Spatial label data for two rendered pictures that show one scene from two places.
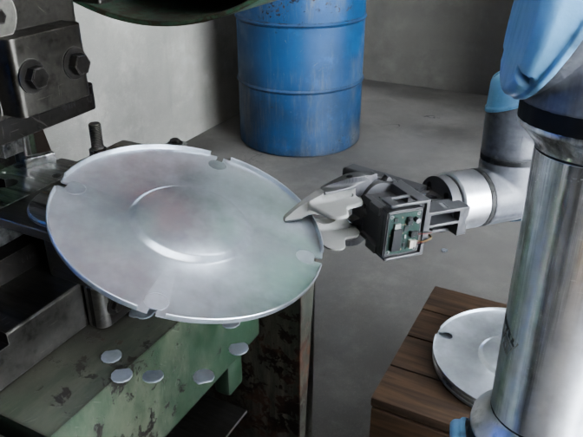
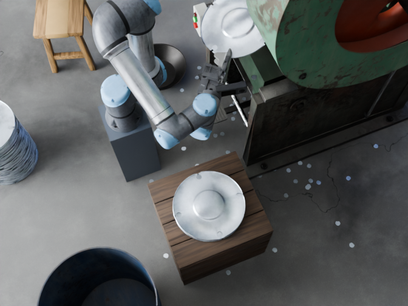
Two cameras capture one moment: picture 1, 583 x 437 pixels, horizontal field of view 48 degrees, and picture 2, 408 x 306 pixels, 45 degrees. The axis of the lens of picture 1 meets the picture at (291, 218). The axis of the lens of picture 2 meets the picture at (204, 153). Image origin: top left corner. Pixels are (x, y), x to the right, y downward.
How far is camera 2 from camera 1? 1.96 m
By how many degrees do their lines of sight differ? 80
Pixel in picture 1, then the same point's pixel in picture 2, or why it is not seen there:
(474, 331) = (232, 206)
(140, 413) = not seen: hidden behind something
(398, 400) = (227, 156)
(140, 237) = (236, 8)
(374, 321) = (336, 290)
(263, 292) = (207, 30)
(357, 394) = (291, 235)
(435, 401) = (217, 166)
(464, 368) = (219, 183)
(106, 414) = not seen: hidden behind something
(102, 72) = not seen: outside the picture
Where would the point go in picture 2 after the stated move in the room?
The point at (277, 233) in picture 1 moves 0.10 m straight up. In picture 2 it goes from (226, 44) to (226, 26)
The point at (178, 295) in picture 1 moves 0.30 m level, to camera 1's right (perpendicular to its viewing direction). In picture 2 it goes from (214, 11) to (161, 61)
